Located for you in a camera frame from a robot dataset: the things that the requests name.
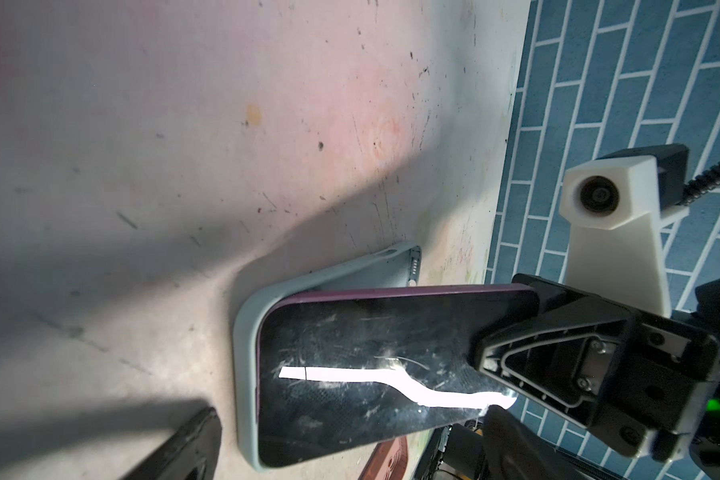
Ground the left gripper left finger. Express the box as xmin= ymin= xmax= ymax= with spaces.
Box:
xmin=124 ymin=407 xmax=222 ymax=480

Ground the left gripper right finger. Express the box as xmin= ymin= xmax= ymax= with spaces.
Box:
xmin=483 ymin=405 xmax=561 ymax=479

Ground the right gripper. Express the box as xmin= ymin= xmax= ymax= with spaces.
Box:
xmin=471 ymin=274 xmax=720 ymax=479

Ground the black phone purple edge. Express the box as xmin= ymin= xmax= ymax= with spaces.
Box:
xmin=280 ymin=285 xmax=530 ymax=451

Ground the light blue phone case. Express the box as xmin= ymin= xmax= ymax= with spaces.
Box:
xmin=232 ymin=241 xmax=422 ymax=472

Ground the pink phone case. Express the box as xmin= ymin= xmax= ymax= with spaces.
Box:
xmin=358 ymin=436 xmax=409 ymax=480

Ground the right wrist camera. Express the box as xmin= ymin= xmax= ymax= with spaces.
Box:
xmin=559 ymin=144 xmax=689 ymax=317

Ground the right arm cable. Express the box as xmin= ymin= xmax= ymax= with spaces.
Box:
xmin=682 ymin=148 xmax=720 ymax=208

